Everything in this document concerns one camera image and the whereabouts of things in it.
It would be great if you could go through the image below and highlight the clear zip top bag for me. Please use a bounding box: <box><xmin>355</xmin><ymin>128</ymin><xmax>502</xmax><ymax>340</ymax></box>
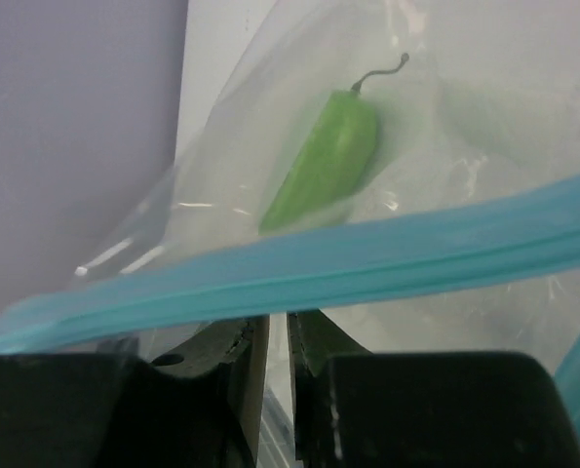
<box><xmin>0</xmin><ymin>0</ymin><xmax>580</xmax><ymax>454</ymax></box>

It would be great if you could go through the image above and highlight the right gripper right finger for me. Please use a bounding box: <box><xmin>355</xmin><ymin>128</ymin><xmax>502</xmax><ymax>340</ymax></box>
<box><xmin>287</xmin><ymin>310</ymin><xmax>580</xmax><ymax>467</ymax></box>

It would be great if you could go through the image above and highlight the fake green pepper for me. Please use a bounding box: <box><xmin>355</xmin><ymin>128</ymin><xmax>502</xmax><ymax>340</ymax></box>
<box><xmin>258</xmin><ymin>52</ymin><xmax>409</xmax><ymax>234</ymax></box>

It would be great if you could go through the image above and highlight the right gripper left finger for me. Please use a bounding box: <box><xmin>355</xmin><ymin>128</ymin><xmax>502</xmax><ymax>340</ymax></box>
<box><xmin>0</xmin><ymin>317</ymin><xmax>269</xmax><ymax>467</ymax></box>

